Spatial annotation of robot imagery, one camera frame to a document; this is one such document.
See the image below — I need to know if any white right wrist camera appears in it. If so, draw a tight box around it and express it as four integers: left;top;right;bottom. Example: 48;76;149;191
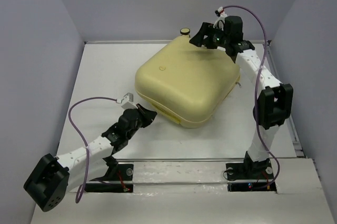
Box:
213;6;228;30

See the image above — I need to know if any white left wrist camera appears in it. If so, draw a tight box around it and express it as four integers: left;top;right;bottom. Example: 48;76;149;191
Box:
120;93;137;110

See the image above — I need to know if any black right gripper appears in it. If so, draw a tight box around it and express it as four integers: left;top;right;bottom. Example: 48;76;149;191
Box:
190;22;231;50

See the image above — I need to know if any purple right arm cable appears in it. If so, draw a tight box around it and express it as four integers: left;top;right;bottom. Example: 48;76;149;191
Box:
222;5;280;191

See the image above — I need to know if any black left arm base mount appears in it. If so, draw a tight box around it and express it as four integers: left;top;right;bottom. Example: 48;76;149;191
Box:
84;157;134;193

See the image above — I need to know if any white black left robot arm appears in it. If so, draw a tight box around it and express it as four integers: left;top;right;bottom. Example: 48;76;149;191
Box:
23;104;157;212

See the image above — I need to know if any yellow hard-shell suitcase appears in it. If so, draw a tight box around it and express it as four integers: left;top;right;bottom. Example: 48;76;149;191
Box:
135;28;240;128

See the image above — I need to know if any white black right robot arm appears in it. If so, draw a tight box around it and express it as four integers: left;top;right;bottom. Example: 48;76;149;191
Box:
190;16;293;178

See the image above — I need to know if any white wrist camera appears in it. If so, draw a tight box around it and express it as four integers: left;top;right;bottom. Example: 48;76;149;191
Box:
213;6;228;30
120;93;137;110

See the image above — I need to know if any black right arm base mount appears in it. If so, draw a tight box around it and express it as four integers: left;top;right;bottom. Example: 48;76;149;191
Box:
223;159;277;192

